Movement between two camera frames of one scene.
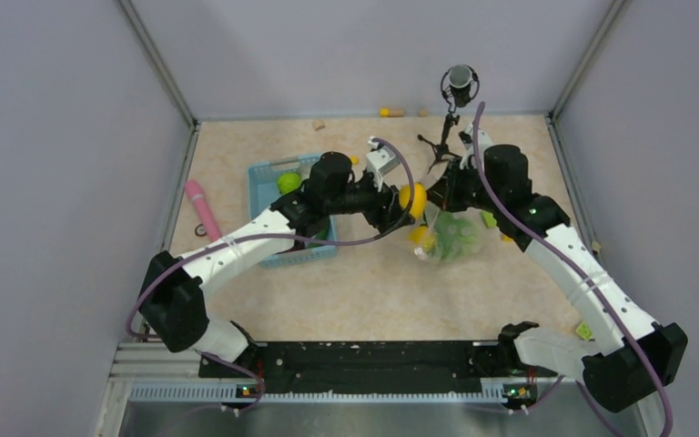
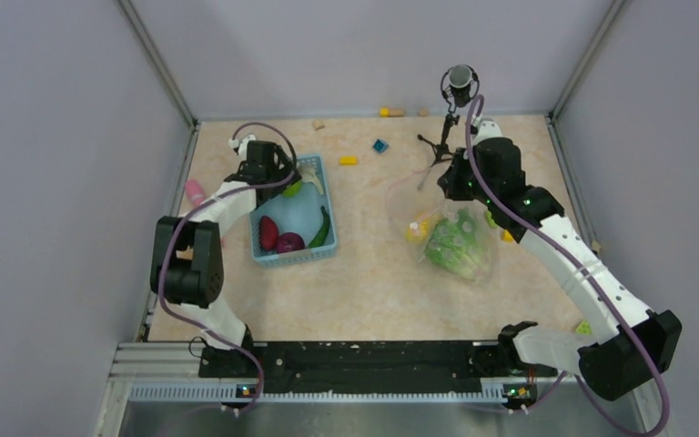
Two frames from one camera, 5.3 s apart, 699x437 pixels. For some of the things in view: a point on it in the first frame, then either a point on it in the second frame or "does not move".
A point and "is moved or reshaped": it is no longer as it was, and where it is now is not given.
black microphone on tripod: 459,84 does not move
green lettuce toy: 454,237 is moved or reshaped
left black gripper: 386,210 -> 287,169
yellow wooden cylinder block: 390,112 does not move
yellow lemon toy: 420,198 -> 417,233
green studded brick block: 584,331 does not move
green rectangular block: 489,219 does not move
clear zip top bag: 449,237 is moved or reshaped
